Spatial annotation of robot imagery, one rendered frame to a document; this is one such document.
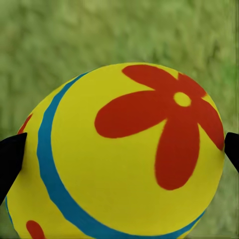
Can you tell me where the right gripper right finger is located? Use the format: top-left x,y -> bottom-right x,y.
224,132 -> 239,173

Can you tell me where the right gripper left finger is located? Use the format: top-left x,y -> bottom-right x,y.
0,132 -> 27,206

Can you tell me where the easter egg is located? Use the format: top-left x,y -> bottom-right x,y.
5,63 -> 225,239

